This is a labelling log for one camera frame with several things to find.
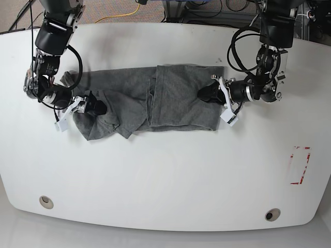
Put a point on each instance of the right table cable grommet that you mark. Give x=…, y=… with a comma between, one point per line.
x=273, y=215

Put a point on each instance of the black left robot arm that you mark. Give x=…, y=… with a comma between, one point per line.
x=276, y=33

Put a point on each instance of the table cable grommet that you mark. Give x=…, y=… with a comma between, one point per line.
x=273, y=215
x=46, y=202

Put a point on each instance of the red tape rectangle marking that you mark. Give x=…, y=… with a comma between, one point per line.
x=298, y=164

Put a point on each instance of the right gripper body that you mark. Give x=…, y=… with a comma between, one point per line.
x=59, y=99

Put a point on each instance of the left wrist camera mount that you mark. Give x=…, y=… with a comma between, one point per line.
x=228, y=115

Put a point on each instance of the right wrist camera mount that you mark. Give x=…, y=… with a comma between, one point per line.
x=71, y=111

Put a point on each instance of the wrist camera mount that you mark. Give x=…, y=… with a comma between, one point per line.
x=228, y=115
x=71, y=111

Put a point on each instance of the left table cable grommet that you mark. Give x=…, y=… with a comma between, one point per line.
x=46, y=202

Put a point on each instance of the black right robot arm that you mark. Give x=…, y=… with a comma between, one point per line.
x=59, y=23

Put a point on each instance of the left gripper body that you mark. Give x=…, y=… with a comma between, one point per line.
x=240, y=92

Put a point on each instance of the grey t-shirt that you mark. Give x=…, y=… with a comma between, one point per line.
x=160, y=98

